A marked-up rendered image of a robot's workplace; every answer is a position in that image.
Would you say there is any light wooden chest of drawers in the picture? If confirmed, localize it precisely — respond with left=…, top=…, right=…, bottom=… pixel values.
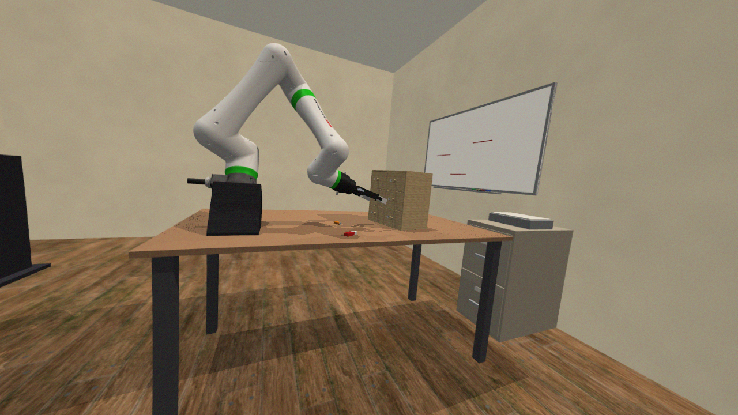
left=368, top=171, right=433, bottom=231

